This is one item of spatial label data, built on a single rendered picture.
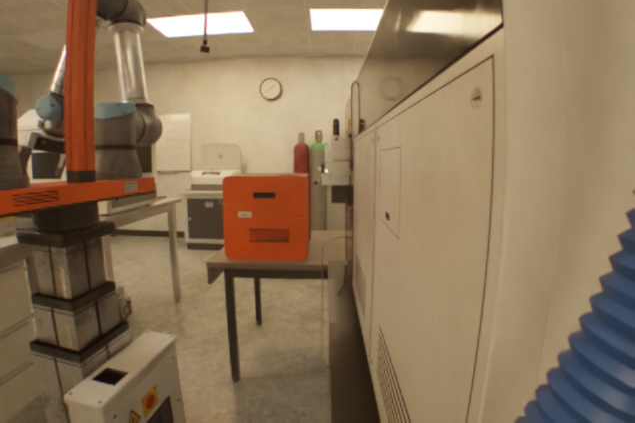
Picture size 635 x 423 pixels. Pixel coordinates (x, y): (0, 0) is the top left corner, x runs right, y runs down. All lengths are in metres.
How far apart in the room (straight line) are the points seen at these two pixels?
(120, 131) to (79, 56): 0.23
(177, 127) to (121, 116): 4.12
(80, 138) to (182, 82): 4.40
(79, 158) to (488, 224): 0.81
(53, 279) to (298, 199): 1.02
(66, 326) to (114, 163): 0.44
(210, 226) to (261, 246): 2.72
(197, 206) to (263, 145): 1.32
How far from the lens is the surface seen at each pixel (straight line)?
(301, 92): 4.67
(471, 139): 0.20
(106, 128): 1.00
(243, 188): 1.54
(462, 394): 0.24
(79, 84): 0.87
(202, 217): 4.27
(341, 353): 0.83
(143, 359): 0.95
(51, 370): 1.03
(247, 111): 4.75
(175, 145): 5.10
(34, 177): 2.32
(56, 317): 0.95
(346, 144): 1.11
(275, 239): 1.55
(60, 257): 0.89
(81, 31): 0.91
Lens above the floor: 1.21
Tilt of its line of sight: 5 degrees down
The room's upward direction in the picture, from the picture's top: straight up
